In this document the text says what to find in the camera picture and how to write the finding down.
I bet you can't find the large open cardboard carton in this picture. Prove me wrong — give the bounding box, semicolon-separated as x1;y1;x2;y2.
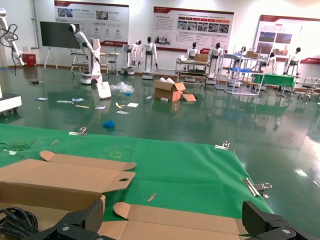
152;77;187;102

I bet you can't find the metal frame table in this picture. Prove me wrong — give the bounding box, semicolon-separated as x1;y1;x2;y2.
70;49;110;75
294;76;320;100

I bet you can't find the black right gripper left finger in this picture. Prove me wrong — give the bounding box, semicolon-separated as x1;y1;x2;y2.
23;198;109;240

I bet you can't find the open brown cardboard box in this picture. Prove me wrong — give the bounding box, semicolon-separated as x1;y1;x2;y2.
0;149;138;240
99;201;251;240

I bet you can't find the white red wall poster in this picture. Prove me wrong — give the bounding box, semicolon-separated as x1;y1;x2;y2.
54;0;130;47
152;6;235;53
252;14;320;65

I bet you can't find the black power cable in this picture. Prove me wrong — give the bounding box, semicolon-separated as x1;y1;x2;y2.
0;207;39;238

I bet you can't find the green covered table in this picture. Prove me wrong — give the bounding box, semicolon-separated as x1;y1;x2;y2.
252;73;297;88

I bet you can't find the clear plastic bag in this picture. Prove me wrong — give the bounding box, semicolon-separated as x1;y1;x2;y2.
109;81;135;94

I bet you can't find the white metal rack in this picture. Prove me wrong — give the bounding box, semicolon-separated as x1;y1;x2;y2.
215;51;266;96

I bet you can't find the white leaning mobile robot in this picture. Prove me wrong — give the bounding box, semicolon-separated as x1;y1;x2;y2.
67;23;103;85

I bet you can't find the white machine base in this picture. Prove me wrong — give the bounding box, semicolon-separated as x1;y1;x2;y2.
0;84;23;118

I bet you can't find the white humanoid robot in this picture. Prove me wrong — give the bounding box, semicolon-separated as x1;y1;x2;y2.
208;42;225;85
264;51;277;75
121;39;142;76
234;46;248;68
139;36;159;80
284;47;302;76
186;41;201;61

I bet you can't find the white red carton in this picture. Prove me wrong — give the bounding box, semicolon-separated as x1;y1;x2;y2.
95;81;112;100

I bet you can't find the black screen on stand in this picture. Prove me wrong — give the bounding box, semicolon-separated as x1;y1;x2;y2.
39;21;81;70

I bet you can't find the green table cloth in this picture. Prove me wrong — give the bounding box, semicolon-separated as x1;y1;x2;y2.
0;123;275;223

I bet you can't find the metal shelf cart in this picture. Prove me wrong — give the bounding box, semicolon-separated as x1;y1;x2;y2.
174;57;211;87

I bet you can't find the silver binder clip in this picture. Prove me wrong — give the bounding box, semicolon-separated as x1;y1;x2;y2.
242;177;273;199
214;140;236;152
68;126;88;137

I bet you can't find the red cabinet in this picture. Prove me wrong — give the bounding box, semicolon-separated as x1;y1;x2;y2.
22;52;38;67

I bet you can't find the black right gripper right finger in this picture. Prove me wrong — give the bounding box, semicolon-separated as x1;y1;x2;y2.
241;199;320;240

